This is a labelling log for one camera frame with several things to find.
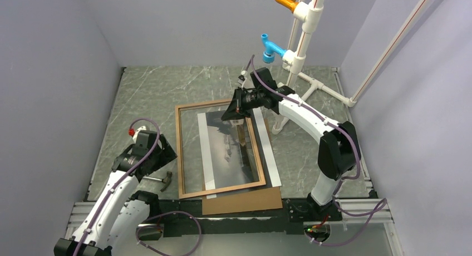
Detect clear acrylic sheet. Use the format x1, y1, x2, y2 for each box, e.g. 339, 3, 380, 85
179, 103, 263, 195

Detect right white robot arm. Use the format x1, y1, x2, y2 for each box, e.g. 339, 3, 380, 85
221, 67, 361, 220

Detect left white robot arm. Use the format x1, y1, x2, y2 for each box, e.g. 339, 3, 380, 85
53, 130, 177, 255

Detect blue pipe fitting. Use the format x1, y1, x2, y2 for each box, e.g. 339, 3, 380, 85
260, 33, 287, 63

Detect brown wooden picture frame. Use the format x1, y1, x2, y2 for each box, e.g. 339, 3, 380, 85
174, 97, 268, 200

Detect brown cardboard backing board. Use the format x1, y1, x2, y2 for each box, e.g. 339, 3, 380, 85
201, 117, 284, 216

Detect white pvc pipe stand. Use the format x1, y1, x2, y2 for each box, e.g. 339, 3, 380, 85
271, 0, 440, 136

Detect glossy photo white borders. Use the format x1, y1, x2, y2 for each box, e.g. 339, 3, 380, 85
196, 109, 282, 199

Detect small claw hammer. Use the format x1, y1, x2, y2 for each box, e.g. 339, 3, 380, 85
143, 171, 173, 192

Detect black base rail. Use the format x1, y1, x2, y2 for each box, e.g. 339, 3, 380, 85
140, 198, 343, 237

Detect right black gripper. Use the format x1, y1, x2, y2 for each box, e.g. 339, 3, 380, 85
222, 86, 264, 121

